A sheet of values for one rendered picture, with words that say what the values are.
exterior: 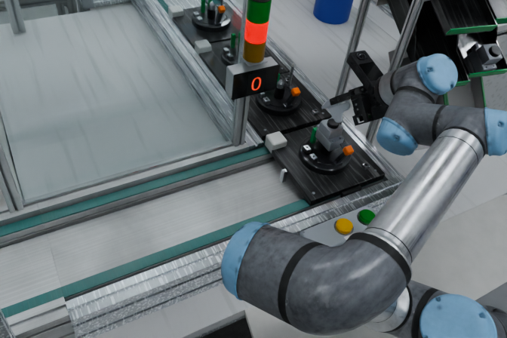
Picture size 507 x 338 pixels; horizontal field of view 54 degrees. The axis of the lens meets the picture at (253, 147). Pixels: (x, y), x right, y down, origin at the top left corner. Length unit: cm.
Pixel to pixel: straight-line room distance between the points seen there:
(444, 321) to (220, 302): 49
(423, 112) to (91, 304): 74
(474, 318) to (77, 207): 88
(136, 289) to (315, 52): 122
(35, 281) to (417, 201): 82
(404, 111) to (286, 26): 125
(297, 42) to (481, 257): 106
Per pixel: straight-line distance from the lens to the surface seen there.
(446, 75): 97
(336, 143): 130
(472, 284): 139
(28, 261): 123
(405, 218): 70
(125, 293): 109
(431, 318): 100
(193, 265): 112
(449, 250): 143
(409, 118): 92
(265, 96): 149
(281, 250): 67
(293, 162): 133
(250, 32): 111
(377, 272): 64
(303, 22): 216
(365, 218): 125
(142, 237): 122
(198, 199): 128
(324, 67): 190
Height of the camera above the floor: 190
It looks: 44 degrees down
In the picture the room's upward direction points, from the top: 8 degrees clockwise
